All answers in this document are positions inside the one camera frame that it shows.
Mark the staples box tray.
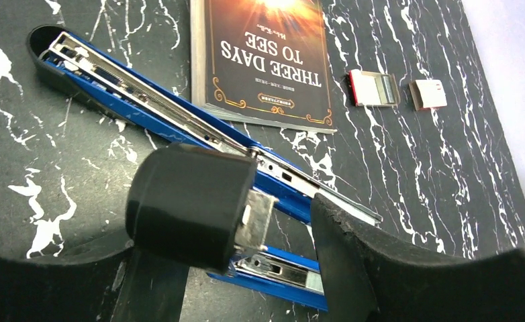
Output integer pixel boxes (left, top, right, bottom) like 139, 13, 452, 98
348, 69, 401, 107

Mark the three days to see book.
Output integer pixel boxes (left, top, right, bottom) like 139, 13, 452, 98
189, 1, 336, 134

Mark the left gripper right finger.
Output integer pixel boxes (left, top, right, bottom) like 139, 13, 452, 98
311, 195, 525, 321

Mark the red staples box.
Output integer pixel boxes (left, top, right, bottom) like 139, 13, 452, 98
409, 79, 447, 111

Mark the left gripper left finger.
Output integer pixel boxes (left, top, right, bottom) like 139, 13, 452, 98
0, 230, 189, 321

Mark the blue stapler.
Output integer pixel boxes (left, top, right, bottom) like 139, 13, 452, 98
26, 25, 383, 225
125, 144, 328, 311

